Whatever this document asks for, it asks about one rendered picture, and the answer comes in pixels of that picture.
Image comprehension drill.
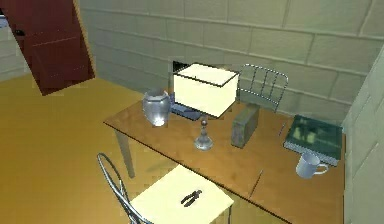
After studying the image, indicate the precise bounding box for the dark laptop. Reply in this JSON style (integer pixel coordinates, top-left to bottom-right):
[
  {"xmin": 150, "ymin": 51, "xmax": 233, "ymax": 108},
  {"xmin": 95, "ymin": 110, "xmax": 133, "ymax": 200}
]
[{"xmin": 169, "ymin": 60, "xmax": 203, "ymax": 122}]

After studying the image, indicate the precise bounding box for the cream shade table lamp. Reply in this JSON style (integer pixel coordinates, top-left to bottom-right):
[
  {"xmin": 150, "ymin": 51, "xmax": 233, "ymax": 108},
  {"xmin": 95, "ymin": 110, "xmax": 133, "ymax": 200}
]
[{"xmin": 172, "ymin": 62, "xmax": 240, "ymax": 152}]

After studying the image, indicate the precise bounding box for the silver round vase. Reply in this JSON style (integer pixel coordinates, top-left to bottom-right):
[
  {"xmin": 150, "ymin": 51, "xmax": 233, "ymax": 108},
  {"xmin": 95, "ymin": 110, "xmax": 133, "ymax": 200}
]
[{"xmin": 142, "ymin": 88, "xmax": 173, "ymax": 128}]

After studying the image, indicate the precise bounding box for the grey rectangular box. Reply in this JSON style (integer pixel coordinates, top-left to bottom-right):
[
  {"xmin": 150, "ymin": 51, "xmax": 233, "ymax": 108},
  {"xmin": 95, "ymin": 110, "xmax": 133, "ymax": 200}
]
[{"xmin": 230, "ymin": 103, "xmax": 261, "ymax": 149}]

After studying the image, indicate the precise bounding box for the brown wooden table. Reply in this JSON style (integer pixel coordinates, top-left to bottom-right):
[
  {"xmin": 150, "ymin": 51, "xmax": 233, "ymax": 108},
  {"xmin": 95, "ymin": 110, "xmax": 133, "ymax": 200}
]
[{"xmin": 103, "ymin": 95, "xmax": 348, "ymax": 224}]

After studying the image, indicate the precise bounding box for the black tong-shaped object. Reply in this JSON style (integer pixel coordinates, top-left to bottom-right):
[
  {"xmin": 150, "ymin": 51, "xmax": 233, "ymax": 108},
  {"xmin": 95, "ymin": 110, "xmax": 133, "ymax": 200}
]
[{"xmin": 180, "ymin": 189, "xmax": 204, "ymax": 208}]

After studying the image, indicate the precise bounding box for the cream seat metal chair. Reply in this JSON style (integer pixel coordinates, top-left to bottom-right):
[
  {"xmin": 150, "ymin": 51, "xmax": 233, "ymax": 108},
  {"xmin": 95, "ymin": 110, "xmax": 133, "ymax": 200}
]
[{"xmin": 96, "ymin": 152, "xmax": 235, "ymax": 224}]

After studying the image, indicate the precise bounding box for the dark green book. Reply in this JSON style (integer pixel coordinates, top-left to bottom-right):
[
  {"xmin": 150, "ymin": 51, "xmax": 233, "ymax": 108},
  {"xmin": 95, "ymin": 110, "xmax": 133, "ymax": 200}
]
[{"xmin": 283, "ymin": 114, "xmax": 344, "ymax": 167}]

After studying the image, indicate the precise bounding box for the white mug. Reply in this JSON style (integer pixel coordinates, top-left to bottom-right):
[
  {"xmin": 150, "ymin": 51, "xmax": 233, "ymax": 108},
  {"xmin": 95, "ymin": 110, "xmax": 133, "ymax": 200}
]
[{"xmin": 295, "ymin": 152, "xmax": 330, "ymax": 180}]

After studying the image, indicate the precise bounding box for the dark red room door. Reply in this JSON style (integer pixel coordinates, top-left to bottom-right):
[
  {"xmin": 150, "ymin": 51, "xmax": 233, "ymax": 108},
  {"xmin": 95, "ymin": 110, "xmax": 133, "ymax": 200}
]
[{"xmin": 0, "ymin": 0, "xmax": 97, "ymax": 97}]

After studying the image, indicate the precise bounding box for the grey metal wire chair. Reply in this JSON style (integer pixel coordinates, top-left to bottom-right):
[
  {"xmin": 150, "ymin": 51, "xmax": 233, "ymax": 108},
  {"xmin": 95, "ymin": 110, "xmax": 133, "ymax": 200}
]
[{"xmin": 237, "ymin": 63, "xmax": 290, "ymax": 114}]

